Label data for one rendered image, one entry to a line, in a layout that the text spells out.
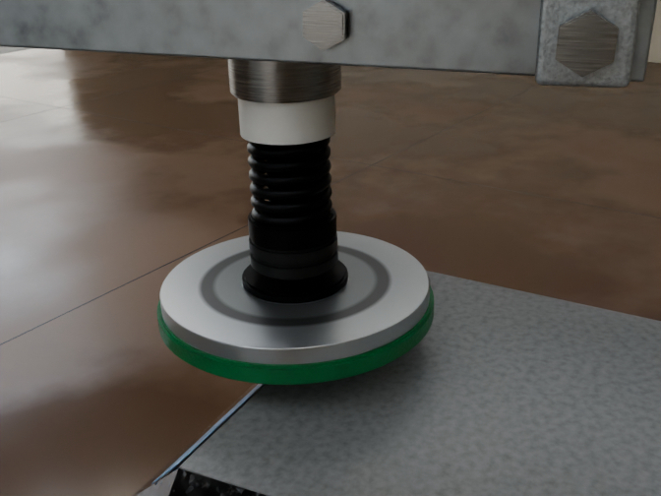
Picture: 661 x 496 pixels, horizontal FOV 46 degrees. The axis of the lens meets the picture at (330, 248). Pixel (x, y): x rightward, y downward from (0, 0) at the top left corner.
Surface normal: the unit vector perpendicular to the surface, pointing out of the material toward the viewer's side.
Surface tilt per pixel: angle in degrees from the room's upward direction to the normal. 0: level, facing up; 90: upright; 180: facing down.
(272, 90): 90
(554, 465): 0
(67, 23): 90
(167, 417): 0
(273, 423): 0
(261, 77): 90
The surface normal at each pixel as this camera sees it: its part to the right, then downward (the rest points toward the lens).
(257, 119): -0.54, 0.35
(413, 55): -0.27, 0.39
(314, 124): 0.57, 0.32
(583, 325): -0.03, -0.92
